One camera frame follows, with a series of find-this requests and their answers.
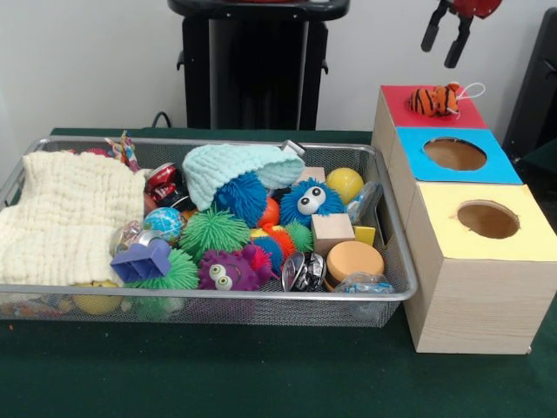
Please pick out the round wooden disc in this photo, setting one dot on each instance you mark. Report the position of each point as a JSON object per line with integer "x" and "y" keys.
{"x": 353, "y": 261}

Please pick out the clear blue plastic packet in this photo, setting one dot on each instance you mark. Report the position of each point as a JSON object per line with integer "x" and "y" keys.
{"x": 365, "y": 202}

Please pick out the silver can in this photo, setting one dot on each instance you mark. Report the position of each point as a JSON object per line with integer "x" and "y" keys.
{"x": 130, "y": 233}

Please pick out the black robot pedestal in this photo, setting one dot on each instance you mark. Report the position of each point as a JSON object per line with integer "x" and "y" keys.
{"x": 261, "y": 70}

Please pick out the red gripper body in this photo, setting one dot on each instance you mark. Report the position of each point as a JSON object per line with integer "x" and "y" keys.
{"x": 477, "y": 7}

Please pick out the black silver round toy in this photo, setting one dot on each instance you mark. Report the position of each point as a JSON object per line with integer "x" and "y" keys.
{"x": 303, "y": 271}

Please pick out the wooden box with three holes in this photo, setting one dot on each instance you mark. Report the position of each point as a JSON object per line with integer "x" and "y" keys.
{"x": 474, "y": 287}

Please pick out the purple plastic block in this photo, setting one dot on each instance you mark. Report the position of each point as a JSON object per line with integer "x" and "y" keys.
{"x": 144, "y": 261}

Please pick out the orange tiger striped toy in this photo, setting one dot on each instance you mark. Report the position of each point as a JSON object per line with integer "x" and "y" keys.
{"x": 432, "y": 100}

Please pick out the blue globe ball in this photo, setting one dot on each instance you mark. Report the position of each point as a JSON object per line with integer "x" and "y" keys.
{"x": 164, "y": 225}

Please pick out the purple spiky ball with eyes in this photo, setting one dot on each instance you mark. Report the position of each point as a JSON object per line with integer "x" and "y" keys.
{"x": 228, "y": 270}

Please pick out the cream waffle cloth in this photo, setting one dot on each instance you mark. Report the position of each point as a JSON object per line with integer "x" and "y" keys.
{"x": 65, "y": 209}

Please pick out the red black packet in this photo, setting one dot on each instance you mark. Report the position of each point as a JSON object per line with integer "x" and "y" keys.
{"x": 164, "y": 181}

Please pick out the black chair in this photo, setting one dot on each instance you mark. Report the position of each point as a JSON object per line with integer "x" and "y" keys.
{"x": 535, "y": 96}

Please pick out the large green spiky ball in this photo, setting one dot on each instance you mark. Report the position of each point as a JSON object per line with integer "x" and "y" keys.
{"x": 181, "y": 272}

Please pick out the wooden cube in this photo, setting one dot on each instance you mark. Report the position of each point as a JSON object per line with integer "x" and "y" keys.
{"x": 332, "y": 233}

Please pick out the blue fuzzy ball with eyes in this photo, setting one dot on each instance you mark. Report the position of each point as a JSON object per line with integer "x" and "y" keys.
{"x": 312, "y": 202}

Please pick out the small green spiky ball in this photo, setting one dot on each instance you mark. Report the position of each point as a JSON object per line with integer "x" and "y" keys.
{"x": 213, "y": 232}

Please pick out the yellow block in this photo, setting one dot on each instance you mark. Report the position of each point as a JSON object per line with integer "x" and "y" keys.
{"x": 365, "y": 235}

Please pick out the yellow ball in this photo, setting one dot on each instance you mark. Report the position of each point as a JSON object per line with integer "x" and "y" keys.
{"x": 345, "y": 185}

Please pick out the mint green knit cloth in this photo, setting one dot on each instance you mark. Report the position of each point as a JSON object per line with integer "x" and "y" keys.
{"x": 226, "y": 165}

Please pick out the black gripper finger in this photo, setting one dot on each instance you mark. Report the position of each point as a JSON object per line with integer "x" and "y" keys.
{"x": 458, "y": 42}
{"x": 434, "y": 26}

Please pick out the clear mesh bin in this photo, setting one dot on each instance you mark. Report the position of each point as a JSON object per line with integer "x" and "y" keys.
{"x": 387, "y": 261}

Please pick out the clear crumpled plastic packet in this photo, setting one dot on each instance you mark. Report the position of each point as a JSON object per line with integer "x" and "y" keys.
{"x": 364, "y": 283}

